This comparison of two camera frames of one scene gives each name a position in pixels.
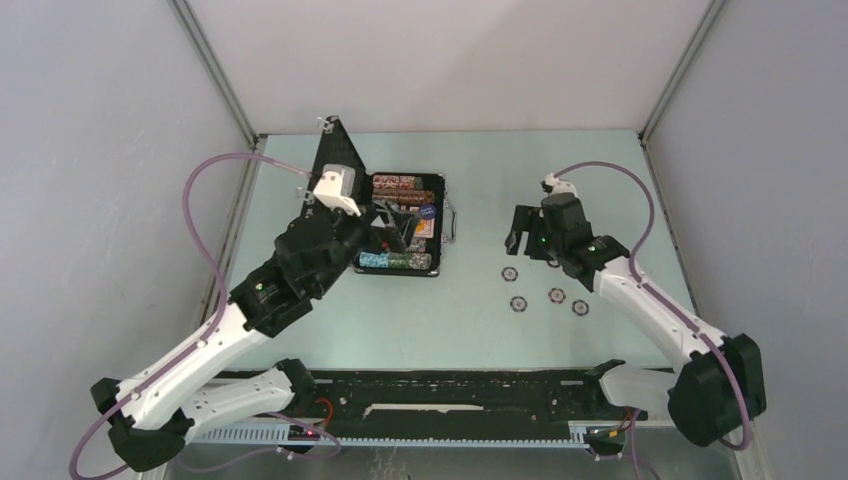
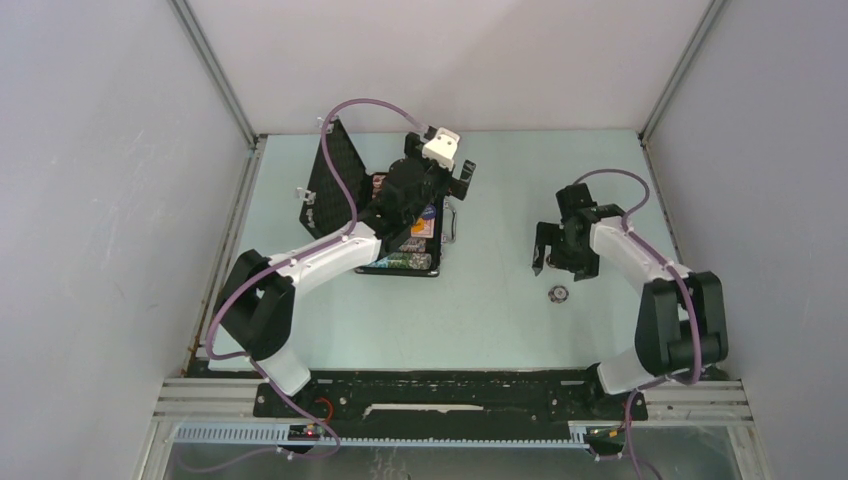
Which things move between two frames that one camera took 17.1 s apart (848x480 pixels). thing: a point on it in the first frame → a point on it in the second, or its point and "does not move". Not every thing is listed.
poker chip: x=556 y=295 does not move
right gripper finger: x=522 y=220 → x=547 y=233
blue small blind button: x=427 y=211 does not move
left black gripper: x=401 y=237 → x=413 y=149
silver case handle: x=449 y=224 does not move
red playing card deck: x=425 y=228 does not move
